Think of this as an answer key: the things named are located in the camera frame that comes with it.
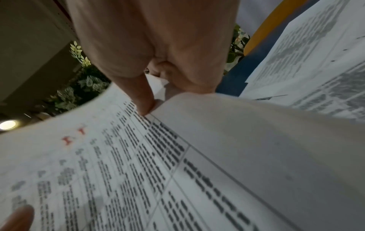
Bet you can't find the green plant wall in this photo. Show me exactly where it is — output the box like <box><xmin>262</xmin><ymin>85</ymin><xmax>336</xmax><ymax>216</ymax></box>
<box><xmin>42</xmin><ymin>40</ymin><xmax>112</xmax><ymax>116</ymax></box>

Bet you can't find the person's right hand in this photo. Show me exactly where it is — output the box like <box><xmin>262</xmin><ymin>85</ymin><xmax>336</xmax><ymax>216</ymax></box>
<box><xmin>63</xmin><ymin>0</ymin><xmax>240</xmax><ymax>116</ymax></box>

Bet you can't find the dark green potted plant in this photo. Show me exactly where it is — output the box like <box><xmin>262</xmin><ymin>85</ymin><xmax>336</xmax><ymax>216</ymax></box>
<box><xmin>227</xmin><ymin>23</ymin><xmax>250</xmax><ymax>73</ymax></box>

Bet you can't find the person's left hand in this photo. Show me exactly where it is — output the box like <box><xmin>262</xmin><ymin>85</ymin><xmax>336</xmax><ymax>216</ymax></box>
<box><xmin>0</xmin><ymin>204</ymin><xmax>35</xmax><ymax>231</ymax></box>

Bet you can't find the white column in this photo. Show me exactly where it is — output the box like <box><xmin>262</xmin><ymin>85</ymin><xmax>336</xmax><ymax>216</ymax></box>
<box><xmin>235</xmin><ymin>0</ymin><xmax>283</xmax><ymax>32</ymax></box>

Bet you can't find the printed paper sheet bundle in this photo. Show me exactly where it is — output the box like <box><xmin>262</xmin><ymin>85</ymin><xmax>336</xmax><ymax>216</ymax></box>
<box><xmin>0</xmin><ymin>74</ymin><xmax>365</xmax><ymax>231</ymax></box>

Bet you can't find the round ceiling light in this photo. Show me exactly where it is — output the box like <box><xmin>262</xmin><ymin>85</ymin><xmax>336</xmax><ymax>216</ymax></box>
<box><xmin>0</xmin><ymin>119</ymin><xmax>20</xmax><ymax>132</ymax></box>

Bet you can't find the pile of printed papers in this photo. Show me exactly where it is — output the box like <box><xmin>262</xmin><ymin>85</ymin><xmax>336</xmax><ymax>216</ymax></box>
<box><xmin>239</xmin><ymin>0</ymin><xmax>365</xmax><ymax>124</ymax></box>

